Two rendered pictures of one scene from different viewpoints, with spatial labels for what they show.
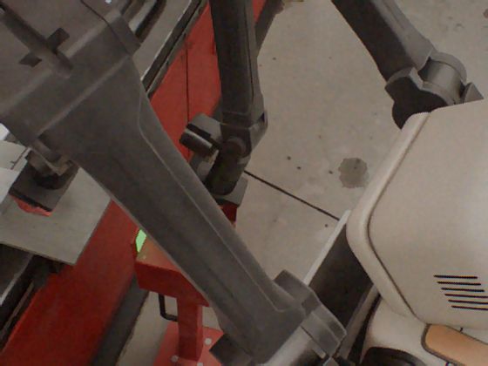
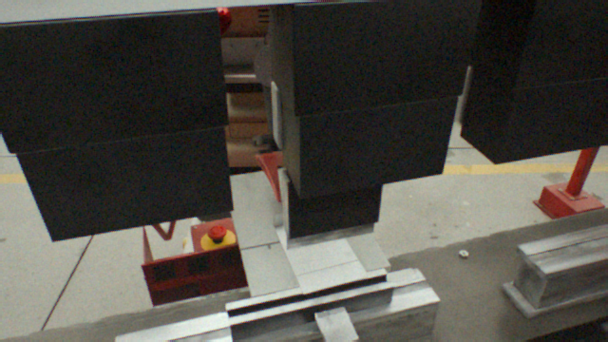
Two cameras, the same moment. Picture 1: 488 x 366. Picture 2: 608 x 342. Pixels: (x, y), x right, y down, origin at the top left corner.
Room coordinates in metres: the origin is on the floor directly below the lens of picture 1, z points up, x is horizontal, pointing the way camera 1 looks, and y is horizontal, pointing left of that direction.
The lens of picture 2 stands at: (0.76, 0.79, 1.41)
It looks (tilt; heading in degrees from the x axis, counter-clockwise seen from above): 33 degrees down; 241
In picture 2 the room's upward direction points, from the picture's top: straight up
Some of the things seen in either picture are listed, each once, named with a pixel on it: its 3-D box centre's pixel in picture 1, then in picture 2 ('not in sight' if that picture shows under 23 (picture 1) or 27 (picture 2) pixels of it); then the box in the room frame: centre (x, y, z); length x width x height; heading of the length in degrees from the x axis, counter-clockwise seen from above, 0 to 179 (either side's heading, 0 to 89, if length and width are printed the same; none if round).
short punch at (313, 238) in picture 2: not in sight; (332, 206); (0.56, 0.49, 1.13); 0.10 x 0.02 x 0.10; 167
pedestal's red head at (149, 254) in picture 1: (187, 237); (198, 258); (0.63, 0.10, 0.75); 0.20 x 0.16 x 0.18; 169
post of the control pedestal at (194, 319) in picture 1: (190, 311); not in sight; (0.63, 0.10, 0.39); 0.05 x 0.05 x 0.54; 79
